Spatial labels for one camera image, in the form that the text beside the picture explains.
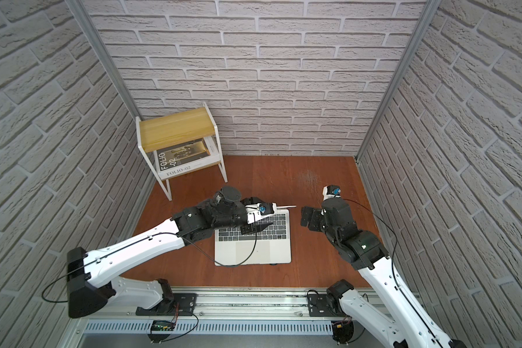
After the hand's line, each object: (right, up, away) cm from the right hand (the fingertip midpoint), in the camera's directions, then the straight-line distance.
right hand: (309, 210), depth 71 cm
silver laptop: (-13, -16, +12) cm, 24 cm away
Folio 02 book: (-50, +20, +21) cm, 58 cm away
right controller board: (+11, -41, 0) cm, 42 cm away
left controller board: (-50, -40, +1) cm, 64 cm away
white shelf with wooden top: (-48, +24, +10) cm, 55 cm away
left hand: (-14, +2, -1) cm, 14 cm away
